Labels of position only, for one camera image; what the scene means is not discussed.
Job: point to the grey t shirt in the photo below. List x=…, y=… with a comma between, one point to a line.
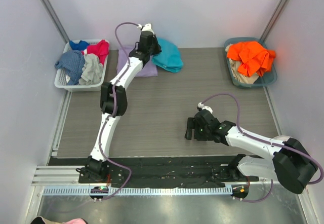
x=92, y=70

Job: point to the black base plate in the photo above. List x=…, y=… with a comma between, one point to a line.
x=158, y=172

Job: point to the red t shirt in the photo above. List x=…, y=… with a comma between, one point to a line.
x=101, y=50

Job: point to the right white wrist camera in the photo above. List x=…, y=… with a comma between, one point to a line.
x=201, y=106

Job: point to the aluminium corner post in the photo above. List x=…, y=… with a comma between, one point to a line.
x=55, y=19
x=274, y=18

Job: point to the royal blue t shirt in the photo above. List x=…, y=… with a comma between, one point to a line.
x=79, y=46

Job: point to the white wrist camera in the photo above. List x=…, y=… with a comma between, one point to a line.
x=201, y=106
x=146, y=27

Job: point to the white round mesh hamper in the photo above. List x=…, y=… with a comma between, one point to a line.
x=283, y=137

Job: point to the aluminium frame rails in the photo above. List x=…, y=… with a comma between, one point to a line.
x=55, y=175

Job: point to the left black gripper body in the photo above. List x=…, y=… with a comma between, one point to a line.
x=154, y=46

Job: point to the beige garment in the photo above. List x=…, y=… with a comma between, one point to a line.
x=242, y=60

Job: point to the blue checked shirt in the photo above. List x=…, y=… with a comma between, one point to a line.
x=72, y=62

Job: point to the orange t shirt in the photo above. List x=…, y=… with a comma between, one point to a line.
x=265, y=58

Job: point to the slotted cable duct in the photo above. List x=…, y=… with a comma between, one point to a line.
x=105, y=191

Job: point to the right aluminium corner post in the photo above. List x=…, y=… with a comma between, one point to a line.
x=274, y=18

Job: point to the teal t shirt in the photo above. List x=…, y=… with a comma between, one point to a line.
x=169, y=58

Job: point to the teal plastic basket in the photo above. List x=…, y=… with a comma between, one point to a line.
x=268, y=79

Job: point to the left aluminium corner post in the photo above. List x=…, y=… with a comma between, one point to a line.
x=55, y=19

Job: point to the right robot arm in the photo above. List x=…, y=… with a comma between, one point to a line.
x=280, y=159

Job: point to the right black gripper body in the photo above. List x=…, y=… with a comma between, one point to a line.
x=191, y=128

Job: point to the folded lavender t shirt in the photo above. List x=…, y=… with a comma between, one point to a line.
x=149, y=69

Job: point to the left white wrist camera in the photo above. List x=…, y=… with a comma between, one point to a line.
x=146, y=27

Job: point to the white plastic basket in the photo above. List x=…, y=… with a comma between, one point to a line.
x=60, y=79

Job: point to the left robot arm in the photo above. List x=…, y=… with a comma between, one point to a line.
x=114, y=103

